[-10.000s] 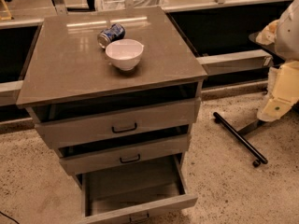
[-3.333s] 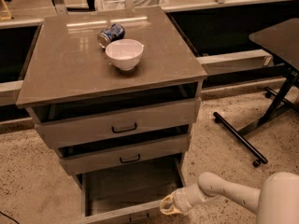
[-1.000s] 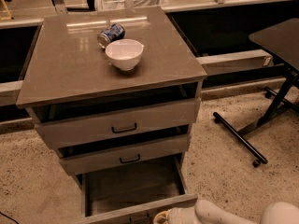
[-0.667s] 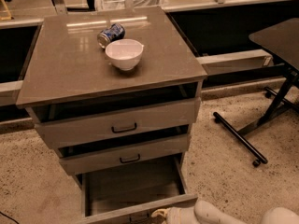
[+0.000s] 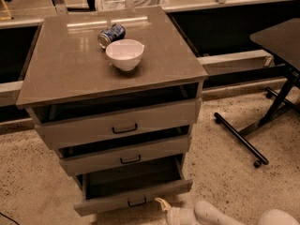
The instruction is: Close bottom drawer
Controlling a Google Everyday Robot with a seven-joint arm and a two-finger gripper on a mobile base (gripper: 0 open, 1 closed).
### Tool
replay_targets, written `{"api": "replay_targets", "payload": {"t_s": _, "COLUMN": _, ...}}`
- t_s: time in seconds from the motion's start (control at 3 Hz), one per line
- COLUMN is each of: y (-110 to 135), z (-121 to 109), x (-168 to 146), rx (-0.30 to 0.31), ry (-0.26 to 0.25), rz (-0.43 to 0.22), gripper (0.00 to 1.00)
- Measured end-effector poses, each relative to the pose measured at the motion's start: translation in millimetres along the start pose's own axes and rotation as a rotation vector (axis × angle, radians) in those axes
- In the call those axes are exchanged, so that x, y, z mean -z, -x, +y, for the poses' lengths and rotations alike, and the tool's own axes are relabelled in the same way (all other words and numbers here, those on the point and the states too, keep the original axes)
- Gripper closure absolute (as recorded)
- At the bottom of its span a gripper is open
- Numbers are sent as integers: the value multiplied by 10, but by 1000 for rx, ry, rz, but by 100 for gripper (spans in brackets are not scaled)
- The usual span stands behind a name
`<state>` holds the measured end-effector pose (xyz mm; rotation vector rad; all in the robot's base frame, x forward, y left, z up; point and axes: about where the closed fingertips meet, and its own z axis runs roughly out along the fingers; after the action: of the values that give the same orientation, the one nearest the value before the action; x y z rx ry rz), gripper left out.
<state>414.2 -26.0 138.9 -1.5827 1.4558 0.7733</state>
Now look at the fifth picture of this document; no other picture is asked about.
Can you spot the blue soda can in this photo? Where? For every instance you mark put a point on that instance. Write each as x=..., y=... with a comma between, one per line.
x=116, y=32

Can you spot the clear plastic bin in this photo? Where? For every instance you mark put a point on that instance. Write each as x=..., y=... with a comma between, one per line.
x=123, y=4

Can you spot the grey drawer cabinet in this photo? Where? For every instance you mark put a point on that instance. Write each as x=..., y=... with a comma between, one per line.
x=70, y=77

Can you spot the grey bottom drawer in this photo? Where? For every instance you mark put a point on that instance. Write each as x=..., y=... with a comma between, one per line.
x=132, y=185

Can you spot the grey middle drawer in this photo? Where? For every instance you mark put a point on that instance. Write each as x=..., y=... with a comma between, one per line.
x=121, y=156

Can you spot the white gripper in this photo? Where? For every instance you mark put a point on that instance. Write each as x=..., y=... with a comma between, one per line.
x=177, y=217

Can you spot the white ceramic bowl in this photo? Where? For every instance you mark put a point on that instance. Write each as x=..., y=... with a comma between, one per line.
x=125, y=54

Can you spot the black side table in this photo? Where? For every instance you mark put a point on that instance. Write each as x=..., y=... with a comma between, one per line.
x=283, y=41

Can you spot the grey drawer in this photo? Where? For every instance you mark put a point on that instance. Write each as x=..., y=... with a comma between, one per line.
x=132, y=185
x=96, y=128
x=121, y=156

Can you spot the grey top drawer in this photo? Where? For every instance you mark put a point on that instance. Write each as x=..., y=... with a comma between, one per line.
x=96, y=128

